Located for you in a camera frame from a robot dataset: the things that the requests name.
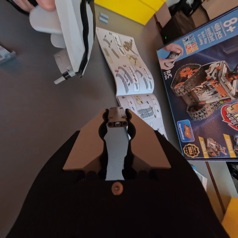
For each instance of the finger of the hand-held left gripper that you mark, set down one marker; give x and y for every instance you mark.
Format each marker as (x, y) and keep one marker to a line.
(71, 33)
(90, 33)

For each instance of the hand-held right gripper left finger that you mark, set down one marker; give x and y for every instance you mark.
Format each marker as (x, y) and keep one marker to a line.
(85, 148)

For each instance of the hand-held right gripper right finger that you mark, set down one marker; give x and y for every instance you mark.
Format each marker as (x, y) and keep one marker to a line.
(148, 148)

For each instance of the small black connector pin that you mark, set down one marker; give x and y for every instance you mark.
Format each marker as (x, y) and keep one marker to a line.
(65, 75)

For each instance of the grey three-hole connector block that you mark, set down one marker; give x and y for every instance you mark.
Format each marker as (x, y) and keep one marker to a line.
(117, 115)

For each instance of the light grey axle rod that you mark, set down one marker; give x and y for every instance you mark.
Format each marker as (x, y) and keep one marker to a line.
(58, 80)

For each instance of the grey desk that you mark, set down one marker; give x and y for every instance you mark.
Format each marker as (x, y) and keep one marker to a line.
(37, 111)

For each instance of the person's left hand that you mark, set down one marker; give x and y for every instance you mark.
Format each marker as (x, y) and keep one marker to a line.
(46, 4)

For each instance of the small grey bar piece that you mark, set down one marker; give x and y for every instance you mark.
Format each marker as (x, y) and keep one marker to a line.
(104, 15)
(103, 20)

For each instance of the yellow plastic bin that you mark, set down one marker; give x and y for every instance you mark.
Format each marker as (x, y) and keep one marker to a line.
(130, 9)
(230, 219)

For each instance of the building instruction booklet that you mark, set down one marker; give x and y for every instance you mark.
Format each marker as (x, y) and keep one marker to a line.
(130, 74)

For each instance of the black electronic device box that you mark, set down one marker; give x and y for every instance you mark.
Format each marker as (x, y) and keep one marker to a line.
(174, 31)

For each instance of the blue toy robot kit box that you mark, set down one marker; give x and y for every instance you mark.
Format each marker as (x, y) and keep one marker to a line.
(204, 83)

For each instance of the brown cardboard box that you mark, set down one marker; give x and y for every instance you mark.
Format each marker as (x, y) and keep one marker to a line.
(219, 7)

